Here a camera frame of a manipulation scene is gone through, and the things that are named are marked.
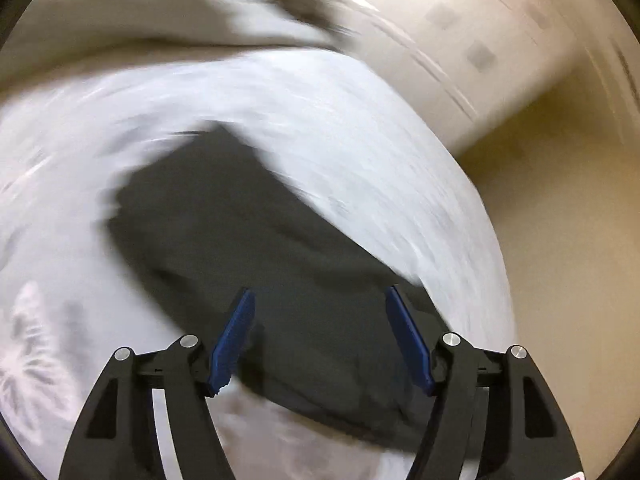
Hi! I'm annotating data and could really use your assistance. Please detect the black pants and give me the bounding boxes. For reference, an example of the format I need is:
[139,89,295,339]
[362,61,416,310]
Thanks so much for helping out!
[107,127,440,452]

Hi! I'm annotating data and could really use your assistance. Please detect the light grey-blue duvet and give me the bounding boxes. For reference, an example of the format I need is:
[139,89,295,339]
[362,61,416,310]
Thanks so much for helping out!
[1,0,343,89]

